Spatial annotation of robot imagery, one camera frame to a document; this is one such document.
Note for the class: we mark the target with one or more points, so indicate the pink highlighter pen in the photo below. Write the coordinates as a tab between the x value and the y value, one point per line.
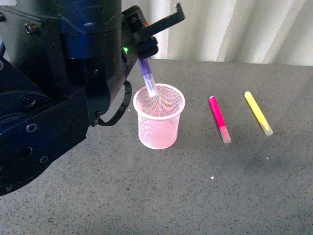
219	120

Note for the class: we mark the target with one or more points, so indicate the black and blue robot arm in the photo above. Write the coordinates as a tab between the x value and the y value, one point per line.
63	68

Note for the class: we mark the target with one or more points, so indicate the yellow highlighter pen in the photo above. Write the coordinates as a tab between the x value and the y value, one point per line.
258	113

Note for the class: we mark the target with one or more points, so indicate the pink mesh cup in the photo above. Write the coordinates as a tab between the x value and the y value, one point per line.
158	116

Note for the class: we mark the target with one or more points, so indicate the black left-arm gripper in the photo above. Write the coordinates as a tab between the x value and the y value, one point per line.
133	48

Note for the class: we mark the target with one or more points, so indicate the white curtain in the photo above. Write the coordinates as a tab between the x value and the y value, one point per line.
245	31

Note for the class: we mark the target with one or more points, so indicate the purple highlighter pen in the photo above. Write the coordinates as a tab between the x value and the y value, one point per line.
148	77

